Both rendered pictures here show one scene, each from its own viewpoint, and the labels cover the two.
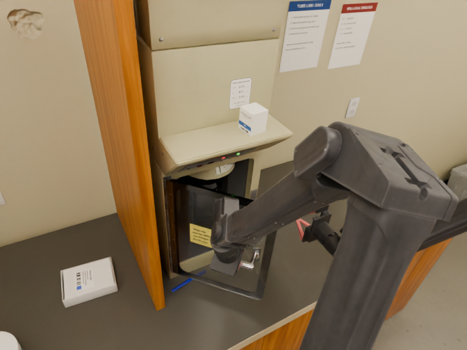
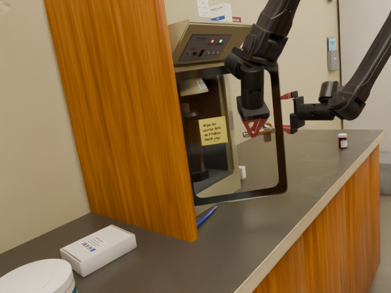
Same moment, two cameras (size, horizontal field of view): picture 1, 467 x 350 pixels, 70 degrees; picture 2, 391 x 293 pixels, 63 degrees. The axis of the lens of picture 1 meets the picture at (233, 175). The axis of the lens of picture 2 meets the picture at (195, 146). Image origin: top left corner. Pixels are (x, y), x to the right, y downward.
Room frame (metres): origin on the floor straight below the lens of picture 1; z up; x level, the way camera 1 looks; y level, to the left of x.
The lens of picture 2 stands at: (-0.21, 0.39, 1.37)
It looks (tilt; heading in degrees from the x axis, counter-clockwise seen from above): 12 degrees down; 343
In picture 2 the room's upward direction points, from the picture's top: 8 degrees counter-clockwise
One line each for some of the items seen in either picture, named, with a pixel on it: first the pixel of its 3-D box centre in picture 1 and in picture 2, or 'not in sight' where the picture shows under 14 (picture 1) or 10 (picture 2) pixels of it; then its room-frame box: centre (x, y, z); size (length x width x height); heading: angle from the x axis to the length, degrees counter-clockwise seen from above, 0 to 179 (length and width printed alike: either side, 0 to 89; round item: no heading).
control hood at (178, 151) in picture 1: (227, 151); (210, 43); (0.71, 0.02, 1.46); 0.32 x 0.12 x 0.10; 122
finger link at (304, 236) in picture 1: (306, 225); (286, 122); (0.76, -0.25, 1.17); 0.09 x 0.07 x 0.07; 32
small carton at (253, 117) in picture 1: (253, 119); (220, 15); (0.75, -0.04, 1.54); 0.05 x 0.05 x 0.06; 40
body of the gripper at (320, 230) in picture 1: (324, 232); (306, 111); (0.70, -0.29, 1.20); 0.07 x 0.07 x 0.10; 32
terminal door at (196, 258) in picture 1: (219, 245); (231, 135); (0.63, 0.02, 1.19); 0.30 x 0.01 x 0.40; 75
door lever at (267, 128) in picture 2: (240, 258); (258, 131); (0.58, -0.04, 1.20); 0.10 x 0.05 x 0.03; 75
